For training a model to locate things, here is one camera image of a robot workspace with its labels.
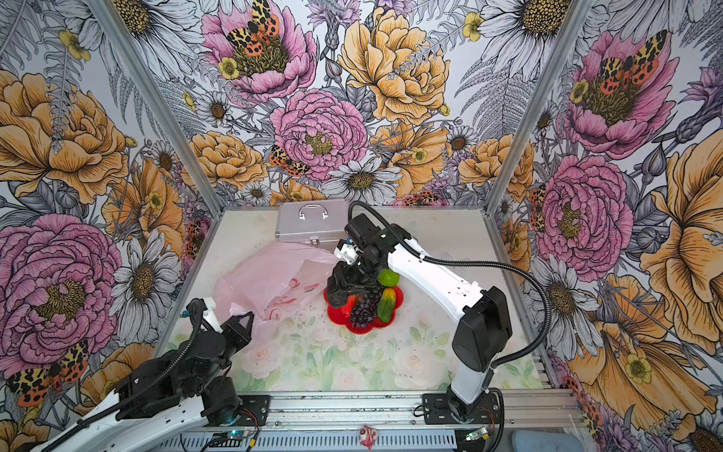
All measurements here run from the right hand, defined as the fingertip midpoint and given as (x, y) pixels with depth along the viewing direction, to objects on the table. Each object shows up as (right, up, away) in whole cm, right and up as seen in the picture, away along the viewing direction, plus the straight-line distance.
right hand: (338, 298), depth 73 cm
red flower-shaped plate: (-1, -9, +16) cm, 19 cm away
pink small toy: (+7, -31, -6) cm, 32 cm away
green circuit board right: (+35, -34, -1) cm, 48 cm away
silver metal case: (-12, +21, +25) cm, 34 cm away
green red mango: (+13, -5, +14) cm, 20 cm away
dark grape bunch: (+6, -7, +15) cm, 18 cm away
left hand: (-21, -5, -2) cm, 21 cm away
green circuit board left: (-25, -33, -1) cm, 42 cm away
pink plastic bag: (-18, +3, +3) cm, 18 cm away
